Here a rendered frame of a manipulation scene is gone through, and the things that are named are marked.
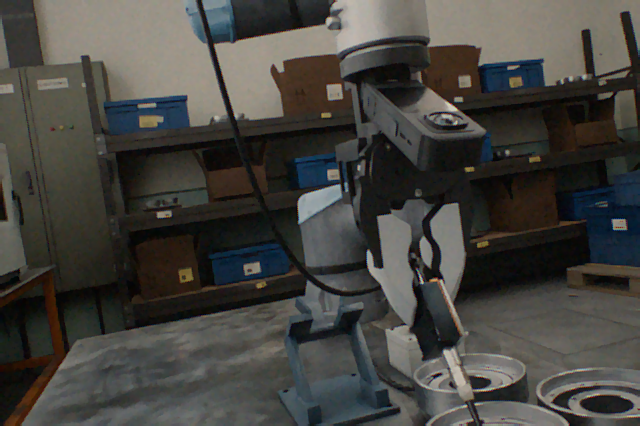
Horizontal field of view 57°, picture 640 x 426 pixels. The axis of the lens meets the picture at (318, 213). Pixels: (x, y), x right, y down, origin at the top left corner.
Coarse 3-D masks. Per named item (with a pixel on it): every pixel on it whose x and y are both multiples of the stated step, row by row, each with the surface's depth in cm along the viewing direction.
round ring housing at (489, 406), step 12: (456, 408) 48; (480, 408) 49; (492, 408) 48; (504, 408) 48; (516, 408) 48; (528, 408) 47; (540, 408) 46; (432, 420) 47; (444, 420) 48; (456, 420) 48; (468, 420) 48; (480, 420) 48; (492, 420) 48; (504, 420) 48; (516, 420) 47; (528, 420) 47; (540, 420) 46; (552, 420) 45; (564, 420) 44
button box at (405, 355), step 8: (392, 328) 74; (400, 328) 74; (408, 328) 73; (392, 336) 72; (400, 336) 70; (408, 336) 70; (392, 344) 72; (400, 344) 70; (408, 344) 67; (416, 344) 68; (392, 352) 73; (400, 352) 70; (408, 352) 68; (416, 352) 68; (464, 352) 69; (392, 360) 73; (400, 360) 70; (408, 360) 68; (416, 360) 68; (400, 368) 71; (408, 368) 68; (416, 368) 68; (408, 376) 69
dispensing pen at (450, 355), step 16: (416, 272) 48; (416, 288) 46; (432, 288) 45; (432, 304) 44; (416, 320) 46; (432, 320) 44; (448, 320) 44; (416, 336) 47; (432, 336) 44; (448, 336) 43; (432, 352) 45; (448, 352) 44; (448, 368) 44; (464, 368) 44; (464, 384) 43; (464, 400) 43
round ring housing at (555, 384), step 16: (592, 368) 53; (608, 368) 52; (544, 384) 51; (560, 384) 52; (576, 384) 53; (592, 384) 52; (608, 384) 52; (624, 384) 51; (544, 400) 47; (576, 400) 49; (592, 400) 50; (608, 400) 50; (624, 400) 49; (576, 416) 44; (592, 416) 44; (608, 416) 43; (624, 416) 43
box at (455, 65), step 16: (432, 48) 421; (448, 48) 426; (464, 48) 430; (480, 48) 439; (432, 64) 423; (448, 64) 426; (464, 64) 431; (432, 80) 423; (448, 80) 427; (464, 80) 432; (448, 96) 428
